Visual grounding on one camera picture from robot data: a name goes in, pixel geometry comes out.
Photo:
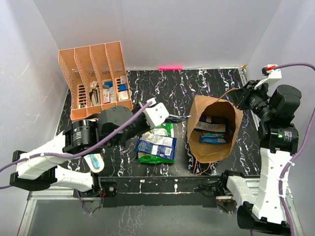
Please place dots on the dark blue spicy chips bag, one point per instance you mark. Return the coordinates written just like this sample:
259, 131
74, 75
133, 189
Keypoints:
176, 119

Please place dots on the light blue packaged tool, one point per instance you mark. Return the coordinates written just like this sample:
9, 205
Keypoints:
95, 162

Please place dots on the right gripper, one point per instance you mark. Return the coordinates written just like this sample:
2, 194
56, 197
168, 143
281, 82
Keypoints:
245, 93

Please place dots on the pink tape strip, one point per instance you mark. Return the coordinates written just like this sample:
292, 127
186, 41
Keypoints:
171, 67

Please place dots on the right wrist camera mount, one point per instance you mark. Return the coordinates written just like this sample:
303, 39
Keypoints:
271, 75

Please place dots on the white blue snack pack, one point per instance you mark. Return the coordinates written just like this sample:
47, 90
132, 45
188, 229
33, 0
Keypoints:
212, 124

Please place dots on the blue snack bar pack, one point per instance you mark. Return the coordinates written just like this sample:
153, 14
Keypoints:
208, 140

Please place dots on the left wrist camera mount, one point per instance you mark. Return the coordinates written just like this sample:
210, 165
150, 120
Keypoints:
155, 113

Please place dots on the teal red snack bag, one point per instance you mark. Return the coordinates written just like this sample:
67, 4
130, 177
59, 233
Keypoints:
213, 135

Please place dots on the aluminium front rail frame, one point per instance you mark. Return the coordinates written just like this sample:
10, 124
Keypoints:
125, 182

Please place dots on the black stapler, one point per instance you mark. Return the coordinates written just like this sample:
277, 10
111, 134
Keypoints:
94, 97

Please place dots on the brown paper bag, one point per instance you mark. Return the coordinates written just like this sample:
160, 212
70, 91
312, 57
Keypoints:
210, 153

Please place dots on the peach desk file organizer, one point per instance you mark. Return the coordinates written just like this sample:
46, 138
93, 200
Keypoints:
99, 66

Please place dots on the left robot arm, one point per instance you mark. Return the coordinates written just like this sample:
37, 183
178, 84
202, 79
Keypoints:
41, 169

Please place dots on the green chips bag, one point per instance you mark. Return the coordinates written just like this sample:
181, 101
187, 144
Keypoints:
165, 129

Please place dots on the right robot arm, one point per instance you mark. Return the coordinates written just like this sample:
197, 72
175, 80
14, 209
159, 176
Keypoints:
266, 211

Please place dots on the red white label box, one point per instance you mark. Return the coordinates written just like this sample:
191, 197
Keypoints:
106, 95

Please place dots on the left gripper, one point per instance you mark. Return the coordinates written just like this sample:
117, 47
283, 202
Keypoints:
146, 127

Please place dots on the white red small box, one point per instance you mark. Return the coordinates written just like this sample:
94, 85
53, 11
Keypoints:
123, 95

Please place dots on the blue cookie snack pack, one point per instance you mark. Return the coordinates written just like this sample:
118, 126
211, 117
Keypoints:
156, 145

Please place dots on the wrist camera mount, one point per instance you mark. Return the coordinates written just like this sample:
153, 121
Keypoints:
271, 75
155, 113

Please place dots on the blue eraser box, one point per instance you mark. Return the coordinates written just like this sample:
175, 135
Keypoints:
122, 87

